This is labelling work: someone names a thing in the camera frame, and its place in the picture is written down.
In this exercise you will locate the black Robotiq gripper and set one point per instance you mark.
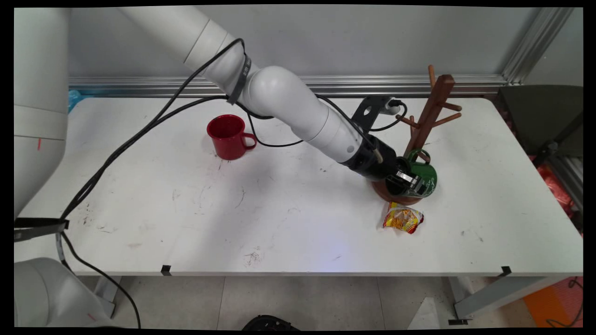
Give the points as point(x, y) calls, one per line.
point(377, 160)

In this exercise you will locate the green enamel mug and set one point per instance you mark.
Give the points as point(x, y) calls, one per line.
point(427, 171)

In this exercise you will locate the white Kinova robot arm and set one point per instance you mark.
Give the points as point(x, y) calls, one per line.
point(279, 93)

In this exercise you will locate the yellow red snack packet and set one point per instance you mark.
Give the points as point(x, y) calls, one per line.
point(402, 219)

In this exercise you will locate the brown wooden mug tree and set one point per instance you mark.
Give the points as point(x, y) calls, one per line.
point(433, 107)

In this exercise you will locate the black tape marker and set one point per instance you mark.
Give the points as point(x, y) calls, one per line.
point(506, 271)
point(166, 270)

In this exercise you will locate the grey table leg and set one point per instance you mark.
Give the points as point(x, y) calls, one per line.
point(493, 293)
point(109, 291)

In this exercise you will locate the red plastic bag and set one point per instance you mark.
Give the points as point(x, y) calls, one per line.
point(556, 188)

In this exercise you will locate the dark grey chair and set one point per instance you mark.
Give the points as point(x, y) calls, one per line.
point(540, 116)

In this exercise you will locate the red enamel mug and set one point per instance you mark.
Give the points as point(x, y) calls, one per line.
point(228, 139)

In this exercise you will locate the orange floor mat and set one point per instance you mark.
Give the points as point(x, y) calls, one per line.
point(554, 302)

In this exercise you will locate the black round floor object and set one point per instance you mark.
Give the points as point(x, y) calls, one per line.
point(270, 323)

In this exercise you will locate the blue plastic bubble wrap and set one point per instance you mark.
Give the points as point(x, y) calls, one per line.
point(75, 100)

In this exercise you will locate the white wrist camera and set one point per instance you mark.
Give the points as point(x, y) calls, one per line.
point(392, 107)

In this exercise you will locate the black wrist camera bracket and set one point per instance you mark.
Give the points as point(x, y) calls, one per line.
point(368, 114)

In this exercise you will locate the horizontal aluminium frame rail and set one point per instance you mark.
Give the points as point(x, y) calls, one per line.
point(419, 86)

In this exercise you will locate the aluminium side rail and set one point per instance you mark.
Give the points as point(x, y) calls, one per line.
point(570, 179)

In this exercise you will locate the slanted aluminium frame post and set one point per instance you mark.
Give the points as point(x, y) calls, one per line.
point(535, 46)

